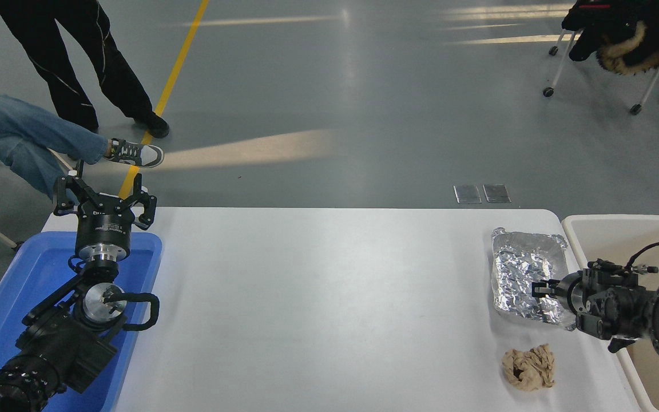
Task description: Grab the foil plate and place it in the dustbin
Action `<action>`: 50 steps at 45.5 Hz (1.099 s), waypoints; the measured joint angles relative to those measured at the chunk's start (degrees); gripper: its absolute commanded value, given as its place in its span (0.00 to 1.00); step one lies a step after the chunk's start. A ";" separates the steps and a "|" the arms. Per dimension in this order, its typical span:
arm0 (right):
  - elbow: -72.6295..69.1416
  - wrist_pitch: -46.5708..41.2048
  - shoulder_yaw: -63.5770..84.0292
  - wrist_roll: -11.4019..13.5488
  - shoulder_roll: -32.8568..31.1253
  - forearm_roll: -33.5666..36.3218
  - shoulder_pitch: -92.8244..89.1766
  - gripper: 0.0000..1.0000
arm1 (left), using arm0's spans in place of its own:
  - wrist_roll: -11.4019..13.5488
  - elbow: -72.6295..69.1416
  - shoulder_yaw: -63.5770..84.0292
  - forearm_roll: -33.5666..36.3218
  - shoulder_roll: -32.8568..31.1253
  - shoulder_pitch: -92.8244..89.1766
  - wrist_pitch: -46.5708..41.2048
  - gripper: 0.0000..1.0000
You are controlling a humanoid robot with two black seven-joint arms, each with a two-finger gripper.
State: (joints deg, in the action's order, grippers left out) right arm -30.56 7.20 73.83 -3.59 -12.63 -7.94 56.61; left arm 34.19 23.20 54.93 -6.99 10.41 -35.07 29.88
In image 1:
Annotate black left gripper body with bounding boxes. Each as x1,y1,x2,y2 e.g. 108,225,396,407
75,206,134,252

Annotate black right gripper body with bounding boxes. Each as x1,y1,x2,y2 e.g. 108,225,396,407
556,272,581,314

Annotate foil tray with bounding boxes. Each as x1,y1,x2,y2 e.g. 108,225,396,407
491,227,579,331

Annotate large pale bin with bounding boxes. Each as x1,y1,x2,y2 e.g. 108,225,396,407
561,214,659,412

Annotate seated person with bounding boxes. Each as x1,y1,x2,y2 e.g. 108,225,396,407
0,86,165,201

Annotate crumpled tan paper ball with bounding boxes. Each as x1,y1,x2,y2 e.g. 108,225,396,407
501,344,556,393

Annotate blue plastic tray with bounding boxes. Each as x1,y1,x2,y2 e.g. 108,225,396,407
0,231,162,412

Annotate standing person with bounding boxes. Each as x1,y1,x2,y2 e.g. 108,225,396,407
0,0,170,139

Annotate white-legged chair with castors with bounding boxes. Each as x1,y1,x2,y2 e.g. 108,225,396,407
542,29,659,116

